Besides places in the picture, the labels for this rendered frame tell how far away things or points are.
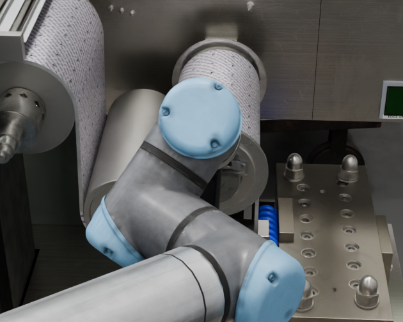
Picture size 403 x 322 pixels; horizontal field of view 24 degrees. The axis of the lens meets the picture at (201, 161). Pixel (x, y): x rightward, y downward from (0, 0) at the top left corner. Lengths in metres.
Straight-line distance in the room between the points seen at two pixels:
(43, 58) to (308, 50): 0.49
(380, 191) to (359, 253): 1.98
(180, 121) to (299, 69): 0.70
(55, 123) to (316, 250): 0.48
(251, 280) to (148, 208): 0.13
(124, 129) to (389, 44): 0.45
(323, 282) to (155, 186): 0.60
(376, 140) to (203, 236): 2.95
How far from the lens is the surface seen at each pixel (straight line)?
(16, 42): 1.15
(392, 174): 3.54
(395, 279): 1.64
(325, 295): 1.39
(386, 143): 3.72
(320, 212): 1.55
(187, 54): 1.44
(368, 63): 1.54
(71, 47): 1.27
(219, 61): 1.38
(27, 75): 1.21
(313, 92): 1.55
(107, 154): 1.33
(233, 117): 0.85
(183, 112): 0.85
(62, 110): 1.22
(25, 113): 1.17
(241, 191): 1.25
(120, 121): 1.40
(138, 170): 0.87
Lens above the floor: 1.94
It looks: 33 degrees down
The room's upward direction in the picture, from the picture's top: straight up
